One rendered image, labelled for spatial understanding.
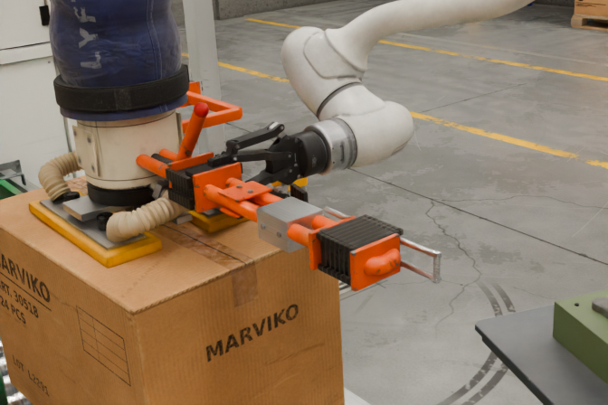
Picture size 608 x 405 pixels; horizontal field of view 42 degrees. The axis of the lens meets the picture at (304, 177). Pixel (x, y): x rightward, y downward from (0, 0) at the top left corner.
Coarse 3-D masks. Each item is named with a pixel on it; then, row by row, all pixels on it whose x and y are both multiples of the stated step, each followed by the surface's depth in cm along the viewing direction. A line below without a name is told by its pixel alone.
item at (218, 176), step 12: (192, 156) 125; (204, 156) 125; (168, 168) 121; (180, 168) 123; (216, 168) 119; (228, 168) 119; (240, 168) 121; (180, 180) 118; (192, 180) 118; (204, 180) 117; (216, 180) 119; (240, 180) 121; (168, 192) 122; (180, 192) 121; (192, 192) 118; (180, 204) 120; (192, 204) 118; (204, 204) 118; (216, 204) 120
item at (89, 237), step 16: (80, 192) 153; (32, 208) 148; (48, 208) 145; (48, 224) 143; (64, 224) 138; (80, 224) 136; (96, 224) 136; (80, 240) 132; (96, 240) 130; (128, 240) 129; (144, 240) 130; (160, 240) 130; (96, 256) 127; (112, 256) 125; (128, 256) 126
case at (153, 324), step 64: (0, 256) 149; (64, 256) 130; (192, 256) 127; (256, 256) 126; (0, 320) 160; (64, 320) 133; (128, 320) 113; (192, 320) 119; (256, 320) 128; (320, 320) 138; (64, 384) 141; (128, 384) 120; (192, 384) 122; (256, 384) 131; (320, 384) 142
